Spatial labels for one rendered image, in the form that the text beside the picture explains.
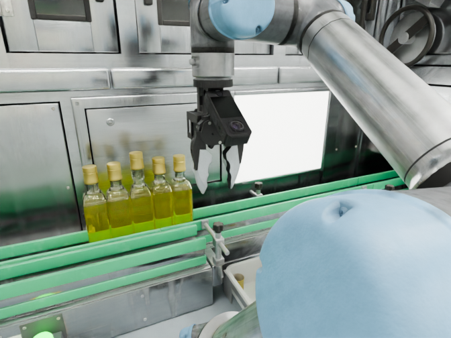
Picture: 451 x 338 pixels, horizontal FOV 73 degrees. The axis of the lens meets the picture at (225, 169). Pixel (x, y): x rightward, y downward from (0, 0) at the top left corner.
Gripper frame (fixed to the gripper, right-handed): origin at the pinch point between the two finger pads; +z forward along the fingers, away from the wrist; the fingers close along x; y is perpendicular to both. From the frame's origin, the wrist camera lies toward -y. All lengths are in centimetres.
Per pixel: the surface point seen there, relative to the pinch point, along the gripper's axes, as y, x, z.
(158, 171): 28.6, 5.2, 5.5
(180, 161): 28.1, -1.0, 3.5
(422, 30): 26, -90, -33
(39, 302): 16.8, 36.4, 28.2
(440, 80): 16, -90, -17
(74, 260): 24.1, 28.6, 24.1
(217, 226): 13.4, -5.8, 17.3
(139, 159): 28.4, 10.0, 1.5
